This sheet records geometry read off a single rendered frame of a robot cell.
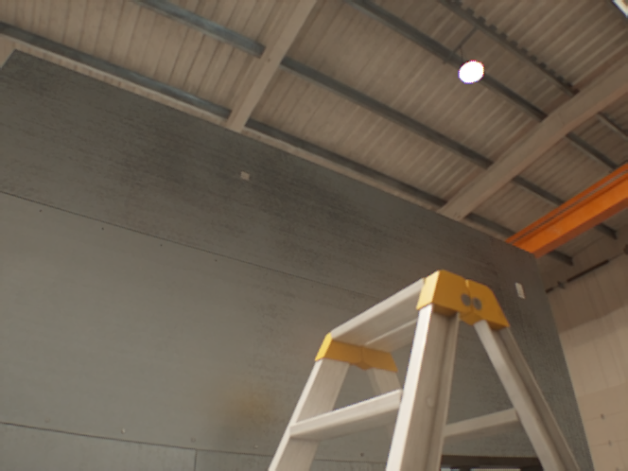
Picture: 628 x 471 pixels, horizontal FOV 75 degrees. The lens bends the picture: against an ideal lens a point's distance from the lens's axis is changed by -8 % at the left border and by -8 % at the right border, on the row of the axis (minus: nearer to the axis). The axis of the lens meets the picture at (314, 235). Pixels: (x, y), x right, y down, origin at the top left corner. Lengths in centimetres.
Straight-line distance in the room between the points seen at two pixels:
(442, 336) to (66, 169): 112
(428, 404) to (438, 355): 9
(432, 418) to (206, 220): 98
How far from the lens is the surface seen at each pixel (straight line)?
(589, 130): 1002
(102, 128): 155
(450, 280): 80
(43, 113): 156
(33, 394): 116
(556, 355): 241
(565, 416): 229
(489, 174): 949
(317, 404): 93
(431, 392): 69
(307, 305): 144
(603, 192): 930
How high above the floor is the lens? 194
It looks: 34 degrees up
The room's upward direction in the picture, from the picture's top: straight up
